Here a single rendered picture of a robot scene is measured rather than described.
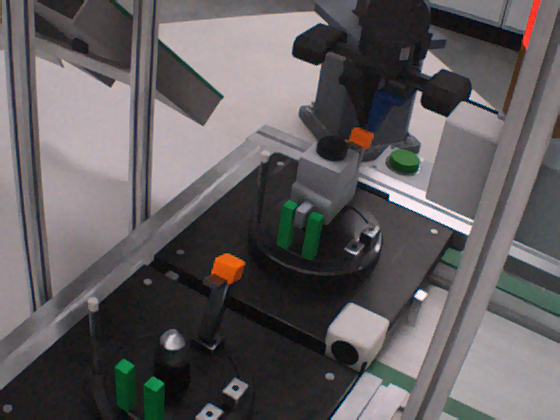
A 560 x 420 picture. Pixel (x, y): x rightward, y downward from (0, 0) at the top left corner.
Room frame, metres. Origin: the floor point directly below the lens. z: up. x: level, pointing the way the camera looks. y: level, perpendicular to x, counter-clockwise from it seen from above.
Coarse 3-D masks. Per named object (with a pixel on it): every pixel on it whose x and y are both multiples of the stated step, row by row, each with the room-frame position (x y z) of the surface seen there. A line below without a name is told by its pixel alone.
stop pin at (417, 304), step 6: (414, 294) 0.59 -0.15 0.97; (420, 294) 0.59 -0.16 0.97; (426, 294) 0.59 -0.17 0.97; (414, 300) 0.58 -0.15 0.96; (420, 300) 0.58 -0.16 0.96; (414, 306) 0.58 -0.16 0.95; (420, 306) 0.58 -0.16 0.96; (414, 312) 0.58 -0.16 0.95; (420, 312) 0.58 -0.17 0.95; (408, 318) 0.58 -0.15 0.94; (414, 318) 0.58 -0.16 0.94; (408, 324) 0.58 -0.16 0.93; (414, 324) 0.58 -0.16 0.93
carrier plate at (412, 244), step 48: (240, 192) 0.71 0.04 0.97; (192, 240) 0.62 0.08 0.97; (240, 240) 0.63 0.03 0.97; (384, 240) 0.66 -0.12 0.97; (432, 240) 0.67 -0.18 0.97; (192, 288) 0.56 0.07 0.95; (240, 288) 0.56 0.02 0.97; (288, 288) 0.57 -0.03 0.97; (336, 288) 0.58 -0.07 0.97; (384, 288) 0.58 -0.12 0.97; (288, 336) 0.52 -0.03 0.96
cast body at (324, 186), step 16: (320, 144) 0.63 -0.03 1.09; (336, 144) 0.64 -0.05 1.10; (304, 160) 0.62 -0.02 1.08; (320, 160) 0.62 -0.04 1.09; (336, 160) 0.63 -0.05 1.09; (352, 160) 0.63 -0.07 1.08; (304, 176) 0.62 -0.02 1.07; (320, 176) 0.61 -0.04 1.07; (336, 176) 0.61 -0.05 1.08; (352, 176) 0.64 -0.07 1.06; (304, 192) 0.61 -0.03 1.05; (320, 192) 0.61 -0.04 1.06; (336, 192) 0.61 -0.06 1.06; (352, 192) 0.65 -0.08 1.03; (304, 208) 0.60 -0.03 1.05; (320, 208) 0.61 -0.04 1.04; (336, 208) 0.62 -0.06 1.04; (304, 224) 0.59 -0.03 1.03
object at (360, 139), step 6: (354, 132) 0.71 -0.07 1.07; (360, 132) 0.70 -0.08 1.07; (366, 132) 0.71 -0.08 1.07; (354, 138) 0.70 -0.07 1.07; (360, 138) 0.70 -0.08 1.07; (366, 138) 0.70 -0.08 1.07; (372, 138) 0.71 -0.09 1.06; (348, 144) 0.69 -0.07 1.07; (354, 144) 0.69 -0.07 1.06; (360, 144) 0.70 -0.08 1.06; (366, 144) 0.70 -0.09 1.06; (360, 150) 0.69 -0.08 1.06; (360, 156) 0.70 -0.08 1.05; (360, 162) 0.70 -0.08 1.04
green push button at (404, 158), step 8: (392, 152) 0.84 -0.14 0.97; (400, 152) 0.84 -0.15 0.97; (408, 152) 0.84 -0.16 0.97; (392, 160) 0.82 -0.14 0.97; (400, 160) 0.82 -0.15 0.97; (408, 160) 0.82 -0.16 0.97; (416, 160) 0.83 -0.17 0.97; (400, 168) 0.81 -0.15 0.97; (408, 168) 0.81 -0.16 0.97; (416, 168) 0.81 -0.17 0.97
